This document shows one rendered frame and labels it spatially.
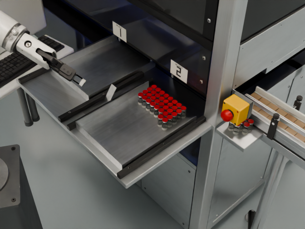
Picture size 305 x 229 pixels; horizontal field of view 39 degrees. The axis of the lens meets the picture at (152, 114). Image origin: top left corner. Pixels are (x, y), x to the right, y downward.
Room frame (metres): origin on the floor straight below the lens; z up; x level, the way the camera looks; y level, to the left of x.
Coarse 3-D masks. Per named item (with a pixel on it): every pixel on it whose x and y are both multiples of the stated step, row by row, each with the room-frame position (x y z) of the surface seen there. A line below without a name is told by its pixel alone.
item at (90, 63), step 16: (96, 48) 1.54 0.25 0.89; (112, 48) 1.55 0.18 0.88; (128, 48) 1.55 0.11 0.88; (80, 64) 1.43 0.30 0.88; (96, 64) 1.43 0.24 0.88; (112, 64) 1.44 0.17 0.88; (128, 64) 1.44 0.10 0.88; (144, 64) 1.44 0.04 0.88; (64, 80) 1.32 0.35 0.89; (96, 80) 1.33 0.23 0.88; (112, 80) 1.33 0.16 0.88
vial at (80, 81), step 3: (75, 75) 0.95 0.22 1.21; (78, 75) 0.95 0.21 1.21; (72, 78) 0.94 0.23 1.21; (75, 78) 0.94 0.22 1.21; (78, 78) 0.94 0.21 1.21; (81, 78) 0.95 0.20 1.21; (75, 81) 0.94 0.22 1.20; (78, 81) 0.94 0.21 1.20; (81, 81) 0.94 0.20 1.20; (84, 81) 0.94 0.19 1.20; (78, 84) 0.94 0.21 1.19; (81, 84) 0.93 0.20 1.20
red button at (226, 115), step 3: (222, 111) 1.03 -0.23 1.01; (225, 111) 1.02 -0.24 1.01; (228, 111) 1.02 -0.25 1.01; (222, 114) 1.02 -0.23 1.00; (225, 114) 1.01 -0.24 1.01; (228, 114) 1.01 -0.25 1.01; (231, 114) 1.01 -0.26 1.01; (222, 117) 1.02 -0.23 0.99; (225, 117) 1.01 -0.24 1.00; (228, 117) 1.00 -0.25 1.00; (231, 117) 1.01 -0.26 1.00; (225, 120) 1.01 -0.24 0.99; (228, 120) 1.00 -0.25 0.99
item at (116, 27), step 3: (114, 24) 1.49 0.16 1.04; (117, 24) 1.48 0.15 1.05; (114, 27) 1.49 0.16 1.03; (117, 27) 1.48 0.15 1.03; (120, 27) 1.46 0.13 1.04; (114, 30) 1.49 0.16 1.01; (117, 30) 1.48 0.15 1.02; (123, 30) 1.45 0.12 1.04; (114, 33) 1.49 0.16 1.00; (117, 33) 1.48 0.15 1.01; (123, 33) 1.45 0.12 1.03; (123, 36) 1.45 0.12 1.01; (123, 39) 1.45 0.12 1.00; (126, 39) 1.44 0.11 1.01; (126, 42) 1.44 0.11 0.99
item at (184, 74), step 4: (172, 60) 1.24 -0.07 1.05; (172, 64) 1.24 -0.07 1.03; (176, 64) 1.23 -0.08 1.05; (172, 68) 1.24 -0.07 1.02; (176, 68) 1.23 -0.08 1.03; (184, 68) 1.20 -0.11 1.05; (172, 72) 1.24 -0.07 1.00; (176, 72) 1.23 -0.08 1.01; (184, 72) 1.20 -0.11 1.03; (176, 76) 1.23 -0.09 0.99; (184, 76) 1.20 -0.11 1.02; (184, 80) 1.20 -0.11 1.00
